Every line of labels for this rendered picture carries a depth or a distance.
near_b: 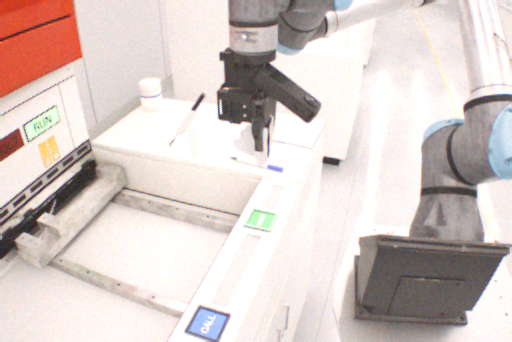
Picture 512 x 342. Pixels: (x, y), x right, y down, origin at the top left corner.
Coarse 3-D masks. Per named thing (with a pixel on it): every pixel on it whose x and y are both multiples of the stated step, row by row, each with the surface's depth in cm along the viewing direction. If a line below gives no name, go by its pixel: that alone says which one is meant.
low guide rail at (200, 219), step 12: (120, 192) 100; (120, 204) 100; (132, 204) 99; (144, 204) 97; (156, 204) 96; (168, 216) 96; (180, 216) 94; (192, 216) 93; (204, 216) 93; (216, 216) 93; (216, 228) 92; (228, 228) 91
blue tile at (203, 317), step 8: (200, 312) 56; (208, 312) 56; (200, 320) 54; (208, 320) 54; (216, 320) 54; (224, 320) 55; (192, 328) 53; (200, 328) 53; (208, 328) 53; (216, 328) 53; (208, 336) 52; (216, 336) 52
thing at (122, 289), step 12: (48, 264) 80; (60, 264) 77; (72, 264) 77; (84, 276) 75; (96, 276) 75; (108, 288) 74; (120, 288) 73; (132, 288) 73; (132, 300) 73; (144, 300) 71; (156, 300) 70; (168, 300) 71; (168, 312) 70; (180, 312) 69
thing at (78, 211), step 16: (80, 192) 95; (96, 192) 95; (112, 192) 98; (64, 208) 89; (80, 208) 90; (96, 208) 92; (80, 224) 87; (48, 240) 79; (64, 240) 81; (32, 256) 75; (48, 256) 77
